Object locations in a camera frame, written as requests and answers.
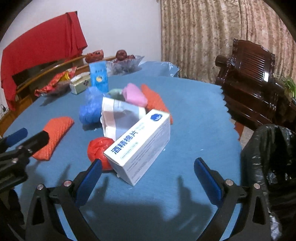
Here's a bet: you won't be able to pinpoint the red ornament on cabinet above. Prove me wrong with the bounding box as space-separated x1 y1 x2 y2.
85 50 104 63

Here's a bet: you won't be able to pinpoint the light blue far tablecloth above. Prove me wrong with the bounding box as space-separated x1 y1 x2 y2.
135 61 180 77

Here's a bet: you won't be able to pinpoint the potted green plant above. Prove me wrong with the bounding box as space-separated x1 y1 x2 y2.
281 76 296 98

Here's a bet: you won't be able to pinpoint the blue plastic bag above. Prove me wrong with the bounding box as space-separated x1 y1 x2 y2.
79 87 105 125

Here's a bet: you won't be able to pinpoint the red plastic bag ball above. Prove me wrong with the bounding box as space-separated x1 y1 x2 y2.
87 137 114 171

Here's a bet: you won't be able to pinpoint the pink sponge pouch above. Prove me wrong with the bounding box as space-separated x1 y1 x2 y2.
122 83 147 108

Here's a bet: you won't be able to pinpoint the dark wooden armchair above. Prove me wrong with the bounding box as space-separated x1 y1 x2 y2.
215 39 295 132

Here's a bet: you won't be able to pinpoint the red cloth cover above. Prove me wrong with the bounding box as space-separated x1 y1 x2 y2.
1 11 87 110

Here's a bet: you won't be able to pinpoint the white grey plastic pouch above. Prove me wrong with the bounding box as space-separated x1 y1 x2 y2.
100 97 146 141

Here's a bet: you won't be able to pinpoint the red apples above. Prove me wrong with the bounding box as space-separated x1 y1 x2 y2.
115 50 135 61

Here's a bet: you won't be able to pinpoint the wooden tv cabinet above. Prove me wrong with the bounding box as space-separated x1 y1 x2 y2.
0 55 117 137

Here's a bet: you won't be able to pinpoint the patterned beige curtain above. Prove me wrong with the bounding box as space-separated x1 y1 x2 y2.
160 1 295 83

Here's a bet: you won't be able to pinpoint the green rubber glove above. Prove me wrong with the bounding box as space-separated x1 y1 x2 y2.
107 88 125 101

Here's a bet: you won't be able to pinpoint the red snack packets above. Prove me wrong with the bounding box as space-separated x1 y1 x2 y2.
34 67 77 97

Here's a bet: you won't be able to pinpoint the tissue box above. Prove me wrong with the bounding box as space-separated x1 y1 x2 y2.
69 72 91 95

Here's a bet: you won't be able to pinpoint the orange foam net sleeve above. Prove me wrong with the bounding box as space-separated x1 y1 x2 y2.
140 84 173 125

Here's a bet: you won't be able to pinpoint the blue tall carton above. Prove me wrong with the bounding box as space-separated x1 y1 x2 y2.
89 61 109 93

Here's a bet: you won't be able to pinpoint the white blue medicine box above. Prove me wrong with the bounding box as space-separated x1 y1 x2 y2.
104 109 171 186

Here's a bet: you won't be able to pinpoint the glass fruit bowl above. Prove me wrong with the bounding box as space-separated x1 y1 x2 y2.
106 55 144 75

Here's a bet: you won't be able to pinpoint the black lined trash bin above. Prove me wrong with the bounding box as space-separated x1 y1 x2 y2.
241 124 295 240

